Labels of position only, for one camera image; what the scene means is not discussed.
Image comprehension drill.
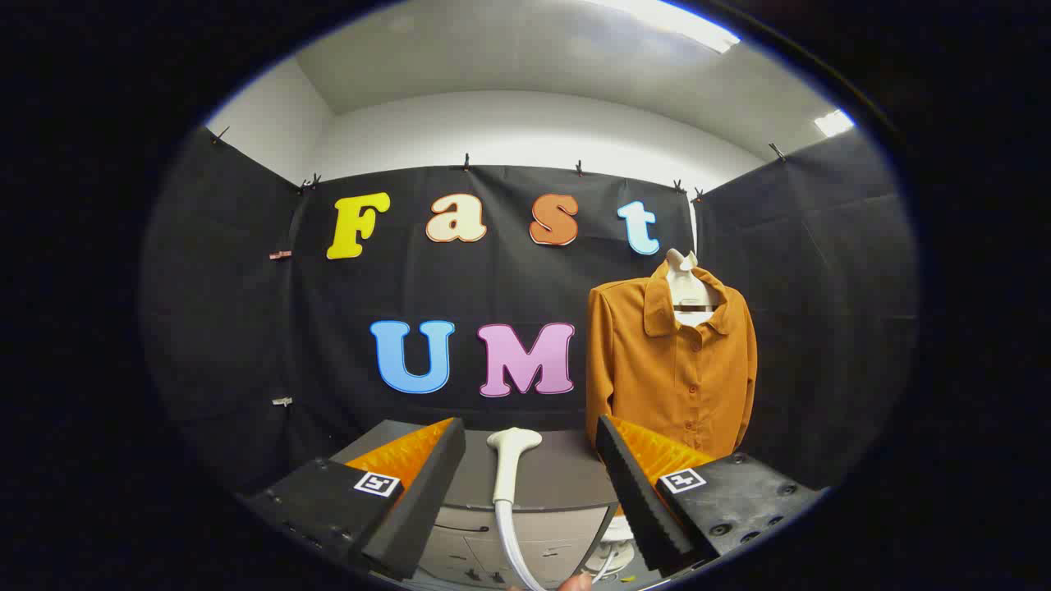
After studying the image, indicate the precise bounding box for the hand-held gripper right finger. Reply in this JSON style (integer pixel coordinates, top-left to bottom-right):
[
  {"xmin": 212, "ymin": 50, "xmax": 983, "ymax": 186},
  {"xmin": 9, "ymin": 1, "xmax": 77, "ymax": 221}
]
[{"xmin": 595, "ymin": 415, "xmax": 826, "ymax": 577}]

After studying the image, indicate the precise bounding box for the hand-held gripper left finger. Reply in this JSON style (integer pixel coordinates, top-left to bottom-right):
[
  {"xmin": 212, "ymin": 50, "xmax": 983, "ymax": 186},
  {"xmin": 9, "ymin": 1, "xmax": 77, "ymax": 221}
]
[{"xmin": 242, "ymin": 417, "xmax": 467, "ymax": 582}]

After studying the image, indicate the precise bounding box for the white garment steamer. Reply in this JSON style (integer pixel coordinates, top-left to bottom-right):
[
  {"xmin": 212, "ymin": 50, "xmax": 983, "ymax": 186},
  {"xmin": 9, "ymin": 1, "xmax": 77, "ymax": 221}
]
[{"xmin": 486, "ymin": 427, "xmax": 549, "ymax": 591}]

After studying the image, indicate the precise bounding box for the orange button-up shirt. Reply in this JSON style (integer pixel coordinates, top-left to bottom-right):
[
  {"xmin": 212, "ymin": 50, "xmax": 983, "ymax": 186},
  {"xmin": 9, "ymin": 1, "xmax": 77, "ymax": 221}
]
[{"xmin": 585, "ymin": 261, "xmax": 758, "ymax": 460}]

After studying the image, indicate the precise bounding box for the white steamer base unit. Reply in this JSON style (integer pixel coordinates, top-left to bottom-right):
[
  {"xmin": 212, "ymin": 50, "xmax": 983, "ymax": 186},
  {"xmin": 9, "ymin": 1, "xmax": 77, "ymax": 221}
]
[{"xmin": 585, "ymin": 517, "xmax": 638, "ymax": 580}]

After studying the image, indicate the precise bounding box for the white clothes hanger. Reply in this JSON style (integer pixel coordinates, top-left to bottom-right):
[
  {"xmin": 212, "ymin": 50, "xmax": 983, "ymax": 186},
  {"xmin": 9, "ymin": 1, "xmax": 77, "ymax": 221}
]
[{"xmin": 663, "ymin": 249, "xmax": 720, "ymax": 328}]

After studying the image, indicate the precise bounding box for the grey cabinet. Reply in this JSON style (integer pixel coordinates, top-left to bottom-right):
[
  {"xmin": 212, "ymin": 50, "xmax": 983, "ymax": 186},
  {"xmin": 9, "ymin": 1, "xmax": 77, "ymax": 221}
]
[{"xmin": 328, "ymin": 420, "xmax": 626, "ymax": 591}]

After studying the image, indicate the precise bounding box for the row of black clips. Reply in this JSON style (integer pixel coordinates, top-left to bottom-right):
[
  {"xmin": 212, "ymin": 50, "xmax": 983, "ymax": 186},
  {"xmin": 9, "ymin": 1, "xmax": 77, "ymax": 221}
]
[{"xmin": 209, "ymin": 126, "xmax": 789, "ymax": 203}]

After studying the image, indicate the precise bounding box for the long ceiling light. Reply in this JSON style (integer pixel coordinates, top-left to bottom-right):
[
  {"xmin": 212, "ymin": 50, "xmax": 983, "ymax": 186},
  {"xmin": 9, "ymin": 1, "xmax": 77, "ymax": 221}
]
[{"xmin": 591, "ymin": 0, "xmax": 741, "ymax": 55}]

